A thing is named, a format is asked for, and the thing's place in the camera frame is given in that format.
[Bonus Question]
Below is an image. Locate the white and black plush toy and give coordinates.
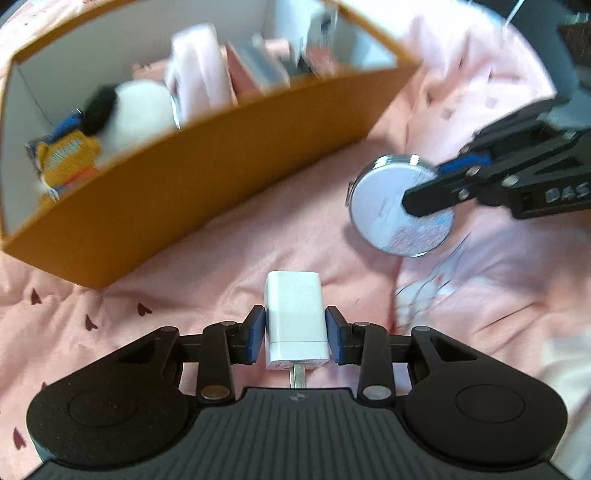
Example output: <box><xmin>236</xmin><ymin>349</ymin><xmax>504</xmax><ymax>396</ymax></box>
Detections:
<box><xmin>81</xmin><ymin>80</ymin><xmax>179</xmax><ymax>156</ymax></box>

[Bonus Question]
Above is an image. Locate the white power adapter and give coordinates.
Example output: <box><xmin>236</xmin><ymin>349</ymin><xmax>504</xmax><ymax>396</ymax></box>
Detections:
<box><xmin>262</xmin><ymin>271</ymin><xmax>331</xmax><ymax>389</ymax></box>

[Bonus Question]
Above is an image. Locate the pink printed blanket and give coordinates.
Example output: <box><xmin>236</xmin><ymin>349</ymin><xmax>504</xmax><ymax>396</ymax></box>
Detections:
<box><xmin>0</xmin><ymin>0</ymin><xmax>591</xmax><ymax>480</ymax></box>

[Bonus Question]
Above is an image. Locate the orange cardboard box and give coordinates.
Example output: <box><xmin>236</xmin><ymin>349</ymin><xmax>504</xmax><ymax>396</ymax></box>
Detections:
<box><xmin>0</xmin><ymin>0</ymin><xmax>419</xmax><ymax>291</ymax></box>

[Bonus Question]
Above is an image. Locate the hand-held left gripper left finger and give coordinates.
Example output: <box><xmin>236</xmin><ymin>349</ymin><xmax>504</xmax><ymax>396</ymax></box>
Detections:
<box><xmin>111</xmin><ymin>305</ymin><xmax>267</xmax><ymax>405</ymax></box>

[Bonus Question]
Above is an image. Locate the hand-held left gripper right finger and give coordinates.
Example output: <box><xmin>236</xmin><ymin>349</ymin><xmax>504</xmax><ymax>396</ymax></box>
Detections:
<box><xmin>324</xmin><ymin>305</ymin><xmax>481</xmax><ymax>403</ymax></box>

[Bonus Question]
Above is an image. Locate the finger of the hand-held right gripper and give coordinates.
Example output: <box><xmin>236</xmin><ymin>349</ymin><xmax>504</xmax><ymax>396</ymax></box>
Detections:
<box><xmin>436</xmin><ymin>99</ymin><xmax>578</xmax><ymax>176</ymax></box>
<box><xmin>403</xmin><ymin>136</ymin><xmax>583</xmax><ymax>219</ymax></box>

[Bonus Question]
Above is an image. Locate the pink and grey case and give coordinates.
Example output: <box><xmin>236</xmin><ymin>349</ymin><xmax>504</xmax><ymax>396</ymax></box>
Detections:
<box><xmin>226</xmin><ymin>37</ymin><xmax>291</xmax><ymax>105</ymax></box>

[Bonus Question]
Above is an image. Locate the round silver mirror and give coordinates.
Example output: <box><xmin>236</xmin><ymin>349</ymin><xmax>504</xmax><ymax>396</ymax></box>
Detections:
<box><xmin>346</xmin><ymin>154</ymin><xmax>457</xmax><ymax>258</ymax></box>

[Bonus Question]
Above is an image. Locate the pink round pouch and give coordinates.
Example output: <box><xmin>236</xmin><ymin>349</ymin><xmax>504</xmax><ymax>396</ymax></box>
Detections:
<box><xmin>164</xmin><ymin>23</ymin><xmax>234</xmax><ymax>126</ymax></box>

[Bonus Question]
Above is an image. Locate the orange plush toy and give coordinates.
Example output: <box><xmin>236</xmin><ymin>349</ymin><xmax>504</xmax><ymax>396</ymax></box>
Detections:
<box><xmin>25</xmin><ymin>111</ymin><xmax>102</xmax><ymax>206</ymax></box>

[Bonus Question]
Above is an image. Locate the white lotion bottle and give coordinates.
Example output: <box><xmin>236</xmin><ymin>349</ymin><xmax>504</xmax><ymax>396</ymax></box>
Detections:
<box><xmin>295</xmin><ymin>2</ymin><xmax>345</xmax><ymax>77</ymax></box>

